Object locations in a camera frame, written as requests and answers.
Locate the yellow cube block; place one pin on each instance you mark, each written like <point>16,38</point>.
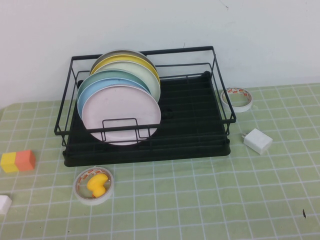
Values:
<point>8,162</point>

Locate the pink round plate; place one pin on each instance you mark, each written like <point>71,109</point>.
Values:
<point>120,112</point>

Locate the orange cube block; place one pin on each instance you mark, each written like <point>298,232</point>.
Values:
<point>25,161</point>

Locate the yellow rubber duck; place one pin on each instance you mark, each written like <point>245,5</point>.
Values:
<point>96,185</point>

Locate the yellow round plate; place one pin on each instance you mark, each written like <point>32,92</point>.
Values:
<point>120,58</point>

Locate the white tape roll orange print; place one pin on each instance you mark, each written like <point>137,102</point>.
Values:
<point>95,202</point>
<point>237,109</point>

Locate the light blue round plate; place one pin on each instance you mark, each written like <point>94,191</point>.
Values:
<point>110,82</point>

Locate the black plastic drip tray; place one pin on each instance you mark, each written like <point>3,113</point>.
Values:
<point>187,145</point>

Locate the white usb charger plug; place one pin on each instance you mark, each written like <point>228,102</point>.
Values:
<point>258,142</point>

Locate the white block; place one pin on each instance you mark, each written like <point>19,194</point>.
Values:
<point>4,203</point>

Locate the grey beige round plate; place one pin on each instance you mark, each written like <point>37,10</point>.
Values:
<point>117,52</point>

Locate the green checked tablecloth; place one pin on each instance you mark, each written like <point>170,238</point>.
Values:
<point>200,200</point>

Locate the teal green round plate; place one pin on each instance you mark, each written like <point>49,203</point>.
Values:
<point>110,74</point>

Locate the pale green round plate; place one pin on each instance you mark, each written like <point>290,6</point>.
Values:
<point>151,80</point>

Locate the small dark debris piece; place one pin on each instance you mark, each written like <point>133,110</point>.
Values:
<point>304,213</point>

